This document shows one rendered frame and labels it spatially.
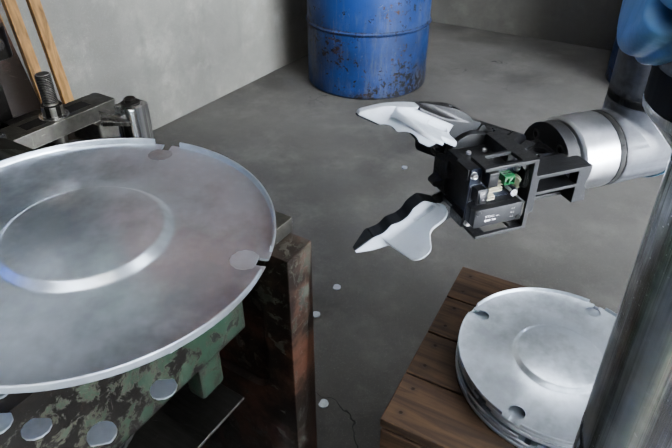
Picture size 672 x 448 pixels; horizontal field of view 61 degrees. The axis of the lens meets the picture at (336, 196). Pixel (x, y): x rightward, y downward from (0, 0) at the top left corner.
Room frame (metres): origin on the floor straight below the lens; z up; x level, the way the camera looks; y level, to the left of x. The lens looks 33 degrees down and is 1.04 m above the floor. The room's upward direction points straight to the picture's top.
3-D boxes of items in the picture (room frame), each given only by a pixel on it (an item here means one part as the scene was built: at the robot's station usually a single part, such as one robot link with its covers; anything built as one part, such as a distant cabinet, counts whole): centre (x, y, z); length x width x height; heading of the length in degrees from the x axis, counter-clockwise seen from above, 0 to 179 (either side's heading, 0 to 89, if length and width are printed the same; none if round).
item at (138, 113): (0.58, 0.22, 0.75); 0.03 x 0.03 x 0.10; 58
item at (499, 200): (0.45, -0.16, 0.78); 0.12 x 0.09 x 0.08; 110
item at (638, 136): (0.51, -0.30, 0.78); 0.11 x 0.08 x 0.09; 110
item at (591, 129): (0.49, -0.23, 0.78); 0.08 x 0.05 x 0.08; 20
